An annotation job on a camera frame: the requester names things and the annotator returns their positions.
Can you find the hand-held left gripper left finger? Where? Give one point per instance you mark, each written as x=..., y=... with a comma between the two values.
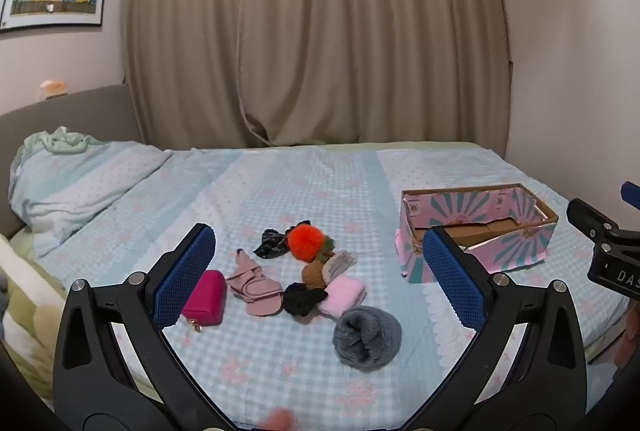
x=185, y=276

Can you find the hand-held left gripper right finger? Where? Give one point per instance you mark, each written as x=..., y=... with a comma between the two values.
x=452, y=278

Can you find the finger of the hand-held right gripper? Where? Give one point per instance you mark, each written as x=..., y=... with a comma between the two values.
x=631, y=192
x=592, y=218

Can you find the magenta zip pouch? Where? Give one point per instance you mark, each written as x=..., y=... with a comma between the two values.
x=205, y=298

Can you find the pink baby shoe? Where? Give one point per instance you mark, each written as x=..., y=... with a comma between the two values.
x=255, y=291

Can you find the pink striped cardboard box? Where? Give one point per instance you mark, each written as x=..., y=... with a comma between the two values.
x=520, y=243

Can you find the black patterned scrunchie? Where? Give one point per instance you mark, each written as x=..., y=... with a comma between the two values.
x=270, y=242

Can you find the grey sock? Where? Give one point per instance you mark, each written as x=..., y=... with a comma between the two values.
x=367, y=336

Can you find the pink fluffy sock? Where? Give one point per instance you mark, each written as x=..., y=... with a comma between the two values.
x=342, y=296

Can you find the beige striped glove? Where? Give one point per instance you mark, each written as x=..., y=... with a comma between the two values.
x=341, y=263

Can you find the orange fluffy pompom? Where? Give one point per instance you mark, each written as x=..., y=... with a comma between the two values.
x=306, y=241

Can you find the brown fluffy scrunchie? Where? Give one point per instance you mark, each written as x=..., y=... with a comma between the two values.
x=312, y=275

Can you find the blue dotted pillow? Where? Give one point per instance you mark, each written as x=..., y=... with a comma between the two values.
x=85, y=186

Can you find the blue checked bedsheet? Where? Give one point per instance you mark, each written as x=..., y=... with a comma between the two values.
x=310, y=181

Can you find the yellow green plush blanket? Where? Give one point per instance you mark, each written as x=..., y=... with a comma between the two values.
x=25, y=326

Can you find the grey upholstered headboard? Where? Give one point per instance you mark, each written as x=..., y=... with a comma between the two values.
x=100, y=116

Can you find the pale green cloth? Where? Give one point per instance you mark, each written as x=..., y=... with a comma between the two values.
x=62, y=142

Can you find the small beige box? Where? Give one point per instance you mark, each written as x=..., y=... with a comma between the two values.
x=53, y=90

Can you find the beige curtain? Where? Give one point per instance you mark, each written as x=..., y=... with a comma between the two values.
x=375, y=36
x=180, y=36

